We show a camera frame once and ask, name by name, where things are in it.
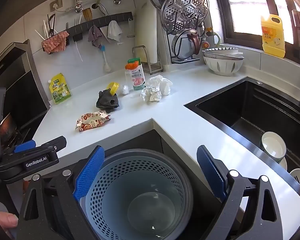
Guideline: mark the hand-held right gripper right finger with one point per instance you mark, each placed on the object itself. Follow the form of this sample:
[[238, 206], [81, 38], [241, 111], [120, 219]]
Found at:
[[211, 172]]

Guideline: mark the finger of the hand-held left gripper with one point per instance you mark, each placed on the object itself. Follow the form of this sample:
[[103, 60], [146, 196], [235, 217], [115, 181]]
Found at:
[[24, 146], [39, 161]]

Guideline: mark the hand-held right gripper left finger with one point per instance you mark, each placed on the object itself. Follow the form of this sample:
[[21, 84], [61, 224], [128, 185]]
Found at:
[[89, 172]]

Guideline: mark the printed snack wrapper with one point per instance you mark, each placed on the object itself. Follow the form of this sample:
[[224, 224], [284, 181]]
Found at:
[[92, 121]]

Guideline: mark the grey perforated waste bin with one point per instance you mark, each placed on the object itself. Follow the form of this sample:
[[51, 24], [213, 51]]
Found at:
[[140, 205]]

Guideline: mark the dark cloth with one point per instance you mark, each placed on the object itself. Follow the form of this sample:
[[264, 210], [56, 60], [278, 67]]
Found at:
[[107, 101]]

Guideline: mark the yellow plastic lid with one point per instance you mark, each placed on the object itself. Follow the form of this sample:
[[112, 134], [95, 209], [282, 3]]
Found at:
[[113, 86]]

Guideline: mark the silver foil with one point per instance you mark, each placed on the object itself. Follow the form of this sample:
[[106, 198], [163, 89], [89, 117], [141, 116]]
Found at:
[[151, 95]]

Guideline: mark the white tissue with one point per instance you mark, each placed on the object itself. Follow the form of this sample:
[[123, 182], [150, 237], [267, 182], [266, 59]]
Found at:
[[162, 83]]

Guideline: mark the clear plastic container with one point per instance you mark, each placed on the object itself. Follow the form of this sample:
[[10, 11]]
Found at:
[[136, 80]]

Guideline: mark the orange peel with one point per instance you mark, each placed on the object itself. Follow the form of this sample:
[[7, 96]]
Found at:
[[132, 66]]

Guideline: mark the person's left hand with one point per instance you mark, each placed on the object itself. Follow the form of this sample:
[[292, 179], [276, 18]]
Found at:
[[7, 220]]

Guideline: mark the black integrated stove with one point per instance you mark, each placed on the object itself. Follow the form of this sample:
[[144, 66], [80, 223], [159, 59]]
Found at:
[[19, 85]]

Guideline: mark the yellow green spout pouch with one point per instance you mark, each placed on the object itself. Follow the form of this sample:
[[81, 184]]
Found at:
[[59, 92]]

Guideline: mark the white green bowl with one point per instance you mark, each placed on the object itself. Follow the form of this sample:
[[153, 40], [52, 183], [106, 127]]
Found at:
[[272, 145]]

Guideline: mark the black sink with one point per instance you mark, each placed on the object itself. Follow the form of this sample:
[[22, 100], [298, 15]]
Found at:
[[240, 105]]

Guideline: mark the small white plastic bag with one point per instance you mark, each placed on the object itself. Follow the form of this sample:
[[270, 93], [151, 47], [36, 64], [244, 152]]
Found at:
[[125, 90]]

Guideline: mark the white chopstick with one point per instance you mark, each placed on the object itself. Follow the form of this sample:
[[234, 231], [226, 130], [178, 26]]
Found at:
[[39, 34], [44, 28]]

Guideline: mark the pink orange dish cloth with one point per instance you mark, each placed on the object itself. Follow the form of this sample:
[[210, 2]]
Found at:
[[54, 42]]

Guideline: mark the white colander bowls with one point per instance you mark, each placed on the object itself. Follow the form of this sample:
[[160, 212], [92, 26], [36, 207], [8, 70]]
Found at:
[[222, 66]]

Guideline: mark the thin white stick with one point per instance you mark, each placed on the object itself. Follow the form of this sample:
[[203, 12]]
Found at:
[[79, 51]]

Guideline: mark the black kitchen utensil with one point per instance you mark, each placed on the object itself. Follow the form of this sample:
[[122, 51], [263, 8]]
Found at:
[[51, 26]]

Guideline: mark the plain white bowl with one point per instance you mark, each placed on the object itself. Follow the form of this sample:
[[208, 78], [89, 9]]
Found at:
[[236, 55]]

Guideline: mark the small black holder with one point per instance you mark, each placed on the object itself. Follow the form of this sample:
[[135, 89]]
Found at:
[[77, 37]]

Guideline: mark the white bowl patterned rim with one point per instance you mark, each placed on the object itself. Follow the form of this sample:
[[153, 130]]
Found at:
[[220, 50]]

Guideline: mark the glass pot lid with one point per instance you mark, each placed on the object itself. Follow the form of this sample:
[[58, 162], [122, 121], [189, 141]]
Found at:
[[181, 46]]

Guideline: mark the grey purple rag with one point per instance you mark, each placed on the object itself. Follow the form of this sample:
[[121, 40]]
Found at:
[[94, 36]]

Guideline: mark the white rag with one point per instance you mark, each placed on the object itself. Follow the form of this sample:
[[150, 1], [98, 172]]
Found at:
[[114, 30]]

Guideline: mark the yellow detergent bottle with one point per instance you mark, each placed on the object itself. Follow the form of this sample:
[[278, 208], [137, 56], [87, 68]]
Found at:
[[272, 37]]

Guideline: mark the white paper towel roll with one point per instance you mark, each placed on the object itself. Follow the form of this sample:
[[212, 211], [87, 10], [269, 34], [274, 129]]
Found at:
[[155, 35]]

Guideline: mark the steel steamer rack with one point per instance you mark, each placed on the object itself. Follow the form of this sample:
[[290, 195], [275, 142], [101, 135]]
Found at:
[[185, 10]]

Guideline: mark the white wall socket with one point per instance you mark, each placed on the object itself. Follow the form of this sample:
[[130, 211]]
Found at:
[[56, 4]]

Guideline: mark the dark window frame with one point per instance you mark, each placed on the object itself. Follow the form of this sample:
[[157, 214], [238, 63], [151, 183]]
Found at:
[[227, 30]]

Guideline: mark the black wall rail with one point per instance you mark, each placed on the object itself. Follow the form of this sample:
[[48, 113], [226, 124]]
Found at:
[[102, 20]]

